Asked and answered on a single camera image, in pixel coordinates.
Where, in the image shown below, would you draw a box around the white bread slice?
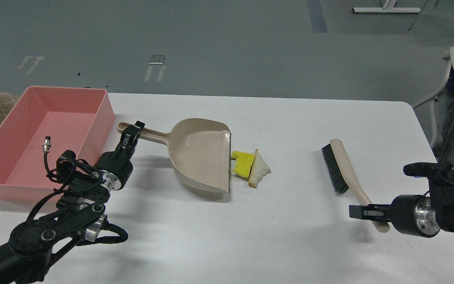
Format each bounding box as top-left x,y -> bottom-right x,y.
248,149 -> 272,188

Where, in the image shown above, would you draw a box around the grey floor plate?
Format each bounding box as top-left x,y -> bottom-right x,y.
148,54 -> 166,65

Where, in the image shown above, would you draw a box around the beige plastic dustpan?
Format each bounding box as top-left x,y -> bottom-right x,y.
139,118 -> 232,194

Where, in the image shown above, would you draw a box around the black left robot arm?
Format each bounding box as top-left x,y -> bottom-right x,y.
0,121 -> 145,284

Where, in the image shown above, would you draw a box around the white table leg base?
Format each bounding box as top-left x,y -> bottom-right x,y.
352,0 -> 421,14

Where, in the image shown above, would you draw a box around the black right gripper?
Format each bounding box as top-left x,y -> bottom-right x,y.
348,195 -> 440,238

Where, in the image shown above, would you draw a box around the beige hand brush black bristles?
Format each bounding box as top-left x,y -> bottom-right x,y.
321,139 -> 391,233

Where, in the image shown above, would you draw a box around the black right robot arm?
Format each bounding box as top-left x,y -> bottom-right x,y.
349,162 -> 454,238

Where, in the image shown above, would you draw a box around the yellow sponge piece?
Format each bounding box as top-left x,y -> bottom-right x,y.
230,151 -> 255,179

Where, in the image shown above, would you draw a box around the pink plastic bin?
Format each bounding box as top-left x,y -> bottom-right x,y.
0,86 -> 115,201

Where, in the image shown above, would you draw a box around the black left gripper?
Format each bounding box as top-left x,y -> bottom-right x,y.
94,121 -> 145,191

